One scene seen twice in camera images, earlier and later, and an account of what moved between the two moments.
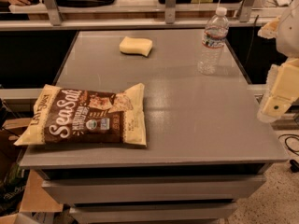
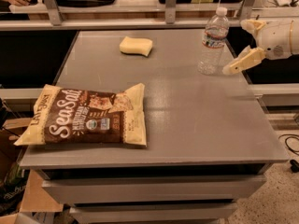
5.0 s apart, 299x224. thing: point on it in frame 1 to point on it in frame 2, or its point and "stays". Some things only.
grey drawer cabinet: x=209 y=141 stays
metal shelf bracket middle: x=170 y=4 stays
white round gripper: x=290 y=35 to x=275 y=38
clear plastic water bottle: x=211 y=57 stays
